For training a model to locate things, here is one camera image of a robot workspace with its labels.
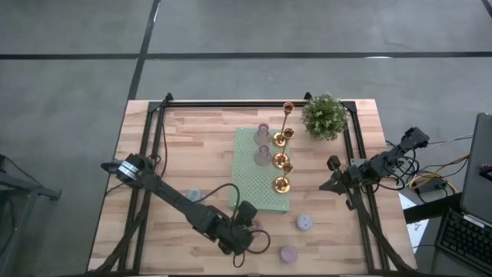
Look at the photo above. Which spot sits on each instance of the black aluminium table frame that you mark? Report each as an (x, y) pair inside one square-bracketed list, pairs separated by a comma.
[(246, 103)]

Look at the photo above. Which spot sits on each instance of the purple patterned candle tin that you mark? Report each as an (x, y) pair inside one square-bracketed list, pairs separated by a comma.
[(288, 254)]

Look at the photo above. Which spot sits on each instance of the black power adapter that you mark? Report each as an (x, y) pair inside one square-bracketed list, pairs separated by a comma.
[(432, 187)]

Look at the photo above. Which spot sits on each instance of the grey metal cart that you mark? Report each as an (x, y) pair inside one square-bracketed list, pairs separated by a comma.
[(23, 184)]

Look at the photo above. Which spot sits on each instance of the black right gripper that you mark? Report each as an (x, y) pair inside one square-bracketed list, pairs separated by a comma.
[(346, 177)]

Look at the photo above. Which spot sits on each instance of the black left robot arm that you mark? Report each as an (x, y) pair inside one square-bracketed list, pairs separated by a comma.
[(173, 198)]

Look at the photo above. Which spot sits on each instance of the small black device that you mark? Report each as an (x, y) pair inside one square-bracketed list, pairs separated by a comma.
[(486, 172)]

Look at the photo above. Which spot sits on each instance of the pink glass candle holder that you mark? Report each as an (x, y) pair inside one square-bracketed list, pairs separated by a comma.
[(262, 134), (263, 155), (257, 224)]

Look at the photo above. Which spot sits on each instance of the tall gold candlestick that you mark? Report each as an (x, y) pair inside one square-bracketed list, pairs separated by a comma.
[(279, 141)]

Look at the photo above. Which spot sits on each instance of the potted green plant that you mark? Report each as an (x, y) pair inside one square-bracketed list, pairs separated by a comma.
[(324, 117)]

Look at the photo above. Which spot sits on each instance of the grey laptop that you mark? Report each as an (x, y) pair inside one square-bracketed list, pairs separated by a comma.
[(478, 173)]

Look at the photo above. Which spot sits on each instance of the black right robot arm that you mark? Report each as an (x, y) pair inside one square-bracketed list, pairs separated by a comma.
[(384, 163)]

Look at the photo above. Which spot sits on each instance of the blue patterned candle tin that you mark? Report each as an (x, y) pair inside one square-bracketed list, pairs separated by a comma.
[(196, 193)]

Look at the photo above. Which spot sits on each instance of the black keyboard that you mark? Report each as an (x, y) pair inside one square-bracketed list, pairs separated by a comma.
[(461, 238)]

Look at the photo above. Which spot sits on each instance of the green perforated metal shelf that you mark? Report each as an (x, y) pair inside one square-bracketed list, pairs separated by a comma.
[(253, 184)]

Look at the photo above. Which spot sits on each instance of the short gold candlestick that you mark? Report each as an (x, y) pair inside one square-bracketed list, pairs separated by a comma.
[(281, 185)]

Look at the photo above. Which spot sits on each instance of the white paper sheet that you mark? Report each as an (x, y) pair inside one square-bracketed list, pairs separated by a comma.
[(417, 231)]

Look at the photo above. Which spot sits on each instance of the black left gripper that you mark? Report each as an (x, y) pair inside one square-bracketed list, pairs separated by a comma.
[(236, 234)]

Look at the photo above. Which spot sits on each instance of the medium gold candlestick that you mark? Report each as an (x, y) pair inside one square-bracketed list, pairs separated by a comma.
[(280, 161)]

